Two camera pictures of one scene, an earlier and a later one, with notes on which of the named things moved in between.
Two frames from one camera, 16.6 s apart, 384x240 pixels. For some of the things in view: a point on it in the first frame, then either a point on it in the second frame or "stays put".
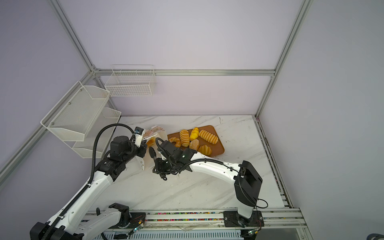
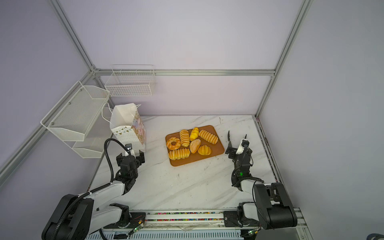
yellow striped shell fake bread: x=205 y=150 stays put
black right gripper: x=158 y=169 → x=230 y=150
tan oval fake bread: x=194 y=144 stays put
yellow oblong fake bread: x=194 y=133 stays put
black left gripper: x=142 y=150 → x=119 y=159
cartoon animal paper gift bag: x=150 y=136 → x=127 y=124
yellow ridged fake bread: x=184 y=137 stays put
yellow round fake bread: x=208 y=136 stays put
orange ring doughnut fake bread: x=173 y=139 stays put
